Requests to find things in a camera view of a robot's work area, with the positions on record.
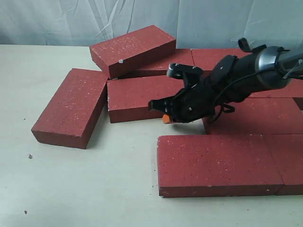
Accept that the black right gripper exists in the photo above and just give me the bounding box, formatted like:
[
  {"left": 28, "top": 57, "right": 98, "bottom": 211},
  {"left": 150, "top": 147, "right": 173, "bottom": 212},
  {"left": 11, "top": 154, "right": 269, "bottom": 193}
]
[{"left": 148, "top": 80, "right": 225, "bottom": 124}]

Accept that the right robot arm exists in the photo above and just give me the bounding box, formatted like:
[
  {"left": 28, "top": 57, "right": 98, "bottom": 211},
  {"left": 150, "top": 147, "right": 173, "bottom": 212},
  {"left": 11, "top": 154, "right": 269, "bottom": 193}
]
[{"left": 148, "top": 37, "right": 303, "bottom": 123}]

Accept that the red brick front left row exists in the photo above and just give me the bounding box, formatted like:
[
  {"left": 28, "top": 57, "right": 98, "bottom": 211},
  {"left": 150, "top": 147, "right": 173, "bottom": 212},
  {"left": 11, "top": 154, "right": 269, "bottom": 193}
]
[{"left": 157, "top": 135, "right": 284, "bottom": 198}]

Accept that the red brick middle row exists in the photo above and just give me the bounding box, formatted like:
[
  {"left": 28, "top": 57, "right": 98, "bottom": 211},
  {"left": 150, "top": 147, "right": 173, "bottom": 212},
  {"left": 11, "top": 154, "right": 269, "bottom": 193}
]
[{"left": 203, "top": 98, "right": 303, "bottom": 135}]

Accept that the red brick front right row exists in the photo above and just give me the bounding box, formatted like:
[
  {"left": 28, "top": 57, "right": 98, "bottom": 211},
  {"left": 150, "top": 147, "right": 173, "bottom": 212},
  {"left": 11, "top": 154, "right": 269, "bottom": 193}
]
[{"left": 264, "top": 134, "right": 303, "bottom": 195}]

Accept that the red brick right third row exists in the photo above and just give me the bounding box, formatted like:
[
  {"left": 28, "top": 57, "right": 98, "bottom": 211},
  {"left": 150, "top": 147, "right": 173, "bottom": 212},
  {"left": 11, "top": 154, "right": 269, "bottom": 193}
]
[{"left": 249, "top": 79, "right": 303, "bottom": 110}]

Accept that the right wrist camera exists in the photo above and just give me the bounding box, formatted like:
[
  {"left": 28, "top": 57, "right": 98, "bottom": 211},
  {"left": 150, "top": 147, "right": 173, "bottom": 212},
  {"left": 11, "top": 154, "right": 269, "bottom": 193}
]
[{"left": 167, "top": 63, "right": 203, "bottom": 87}]

